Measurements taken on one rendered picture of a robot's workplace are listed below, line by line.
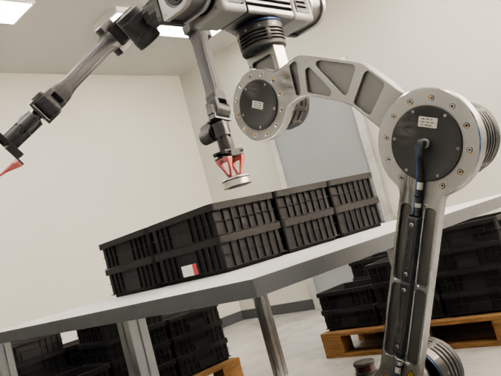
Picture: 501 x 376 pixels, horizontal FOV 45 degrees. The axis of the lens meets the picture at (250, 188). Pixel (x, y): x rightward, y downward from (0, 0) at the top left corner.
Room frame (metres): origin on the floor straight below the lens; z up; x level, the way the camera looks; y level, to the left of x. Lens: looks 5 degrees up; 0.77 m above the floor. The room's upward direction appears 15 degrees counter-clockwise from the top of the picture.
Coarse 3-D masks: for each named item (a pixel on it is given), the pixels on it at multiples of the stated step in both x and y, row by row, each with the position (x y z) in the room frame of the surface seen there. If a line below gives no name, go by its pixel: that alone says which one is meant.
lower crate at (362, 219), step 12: (348, 204) 2.44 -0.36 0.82; (360, 204) 2.49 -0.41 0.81; (372, 204) 2.56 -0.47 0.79; (336, 216) 2.40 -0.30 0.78; (348, 216) 2.44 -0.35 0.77; (360, 216) 2.48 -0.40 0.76; (372, 216) 2.54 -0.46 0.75; (336, 228) 2.41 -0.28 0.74; (348, 228) 2.42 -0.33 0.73; (360, 228) 2.46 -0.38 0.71
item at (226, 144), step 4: (224, 136) 2.15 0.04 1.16; (228, 136) 2.17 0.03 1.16; (220, 140) 2.16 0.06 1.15; (224, 140) 2.15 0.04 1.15; (228, 140) 2.15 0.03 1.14; (232, 140) 2.17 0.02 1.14; (220, 144) 2.16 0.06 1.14; (224, 144) 2.15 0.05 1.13; (228, 144) 2.15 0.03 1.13; (232, 144) 2.16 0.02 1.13; (220, 148) 2.16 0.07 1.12; (224, 148) 2.15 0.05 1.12; (228, 148) 2.14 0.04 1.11; (232, 148) 2.15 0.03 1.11; (236, 148) 2.17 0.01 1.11; (240, 148) 2.18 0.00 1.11; (220, 152) 2.14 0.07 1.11; (224, 152) 2.12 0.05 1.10; (228, 152) 2.14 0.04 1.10; (216, 156) 2.15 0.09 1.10; (220, 156) 2.17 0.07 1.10
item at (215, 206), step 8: (232, 200) 2.04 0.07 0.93; (240, 200) 2.07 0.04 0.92; (248, 200) 2.09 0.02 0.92; (256, 200) 2.12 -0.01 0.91; (200, 208) 2.01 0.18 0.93; (208, 208) 1.98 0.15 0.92; (216, 208) 1.99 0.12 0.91; (176, 216) 2.12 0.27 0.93; (184, 216) 2.08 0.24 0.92; (192, 216) 2.05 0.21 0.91; (160, 224) 2.19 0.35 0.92; (168, 224) 2.16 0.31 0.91
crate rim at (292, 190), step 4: (308, 184) 2.30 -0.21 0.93; (312, 184) 2.32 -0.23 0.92; (316, 184) 2.33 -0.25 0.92; (320, 184) 2.35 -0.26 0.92; (324, 184) 2.37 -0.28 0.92; (288, 188) 2.23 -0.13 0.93; (292, 188) 2.24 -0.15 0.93; (296, 188) 2.26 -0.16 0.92; (300, 188) 2.27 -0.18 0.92; (304, 188) 2.29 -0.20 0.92; (308, 188) 2.30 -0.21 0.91; (312, 188) 2.32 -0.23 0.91; (316, 188) 2.33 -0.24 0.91; (272, 192) 2.19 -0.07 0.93; (276, 192) 2.19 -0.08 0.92; (280, 192) 2.20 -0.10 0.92; (284, 192) 2.21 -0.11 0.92; (288, 192) 2.22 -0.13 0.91; (292, 192) 2.24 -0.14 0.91; (296, 192) 2.25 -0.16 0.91; (272, 196) 2.19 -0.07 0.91; (276, 196) 2.19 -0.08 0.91
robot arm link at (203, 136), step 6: (210, 108) 2.15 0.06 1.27; (210, 114) 2.16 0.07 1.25; (210, 120) 2.17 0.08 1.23; (216, 120) 2.18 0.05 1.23; (228, 120) 2.20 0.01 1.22; (204, 126) 2.22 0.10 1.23; (204, 132) 2.20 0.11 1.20; (204, 138) 2.21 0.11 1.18; (210, 138) 2.19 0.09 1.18; (204, 144) 2.23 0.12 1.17
